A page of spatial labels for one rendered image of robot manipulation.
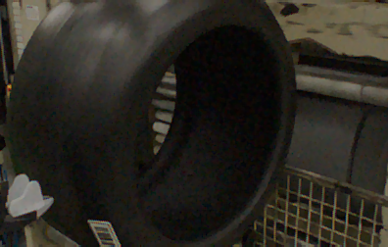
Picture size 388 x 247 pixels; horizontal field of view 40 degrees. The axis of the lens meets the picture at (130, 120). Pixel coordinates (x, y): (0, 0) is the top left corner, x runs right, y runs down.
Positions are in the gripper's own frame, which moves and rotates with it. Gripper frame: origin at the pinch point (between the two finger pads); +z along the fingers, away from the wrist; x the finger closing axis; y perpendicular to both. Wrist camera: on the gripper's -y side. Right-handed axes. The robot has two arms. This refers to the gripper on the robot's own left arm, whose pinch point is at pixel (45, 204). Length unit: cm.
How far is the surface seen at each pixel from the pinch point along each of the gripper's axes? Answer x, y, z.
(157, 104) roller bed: 37, 3, 61
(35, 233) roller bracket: 25.3, -19.4, 13.3
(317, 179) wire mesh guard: -14, -5, 63
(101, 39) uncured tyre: -6.0, 27.4, 5.8
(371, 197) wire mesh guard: -26, -5, 63
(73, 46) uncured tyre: -0.9, 25.9, 4.4
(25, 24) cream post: 37.5, 26.2, 18.1
